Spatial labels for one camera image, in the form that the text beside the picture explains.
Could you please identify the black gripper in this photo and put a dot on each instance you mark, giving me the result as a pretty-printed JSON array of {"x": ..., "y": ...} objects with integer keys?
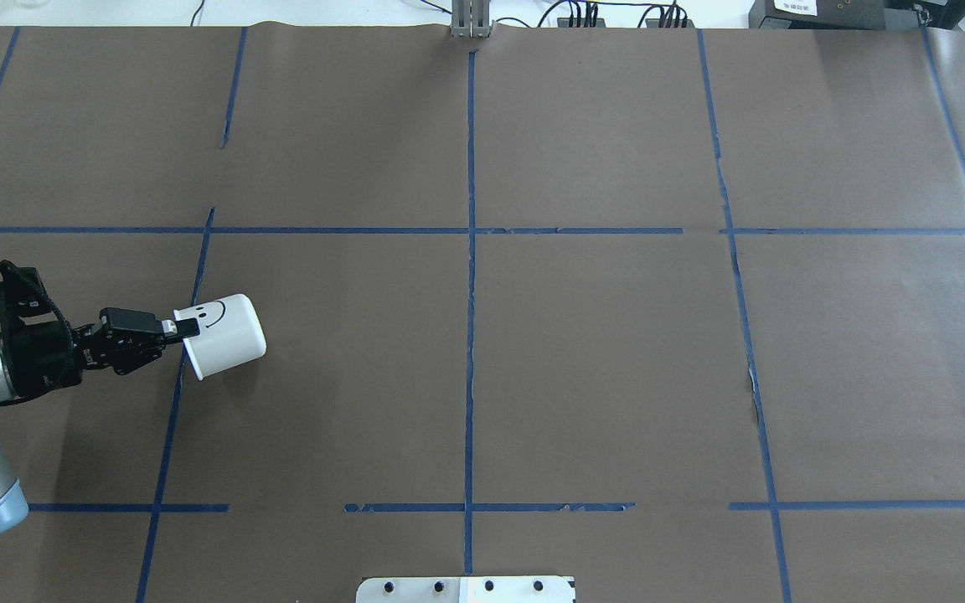
[{"x": 40, "y": 358}]

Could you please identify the white smiley face mug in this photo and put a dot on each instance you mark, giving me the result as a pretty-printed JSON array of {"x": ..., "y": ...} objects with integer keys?
[{"x": 230, "y": 334}]

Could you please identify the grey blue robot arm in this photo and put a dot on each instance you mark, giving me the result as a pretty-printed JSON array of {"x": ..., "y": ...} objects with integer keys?
[{"x": 13, "y": 504}]

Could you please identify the black power strip left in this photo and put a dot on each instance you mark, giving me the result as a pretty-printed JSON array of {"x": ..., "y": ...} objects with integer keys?
[{"x": 581, "y": 15}]

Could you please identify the black power strip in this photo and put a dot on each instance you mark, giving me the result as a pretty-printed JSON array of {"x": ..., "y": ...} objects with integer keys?
[
  {"x": 665, "y": 16},
  {"x": 581, "y": 15}
]

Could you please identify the black power strip right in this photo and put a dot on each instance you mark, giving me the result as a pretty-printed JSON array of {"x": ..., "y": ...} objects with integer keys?
[{"x": 665, "y": 16}]

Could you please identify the black box with label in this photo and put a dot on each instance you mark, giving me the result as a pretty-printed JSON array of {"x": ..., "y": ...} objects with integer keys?
[{"x": 834, "y": 15}]

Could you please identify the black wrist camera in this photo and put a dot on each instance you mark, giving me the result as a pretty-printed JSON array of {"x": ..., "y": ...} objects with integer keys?
[{"x": 22, "y": 293}]

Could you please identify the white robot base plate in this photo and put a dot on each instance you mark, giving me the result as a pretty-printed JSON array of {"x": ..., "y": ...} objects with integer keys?
[{"x": 500, "y": 588}]

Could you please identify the grey aluminium post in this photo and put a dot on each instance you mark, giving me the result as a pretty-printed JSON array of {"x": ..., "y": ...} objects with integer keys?
[{"x": 471, "y": 19}]

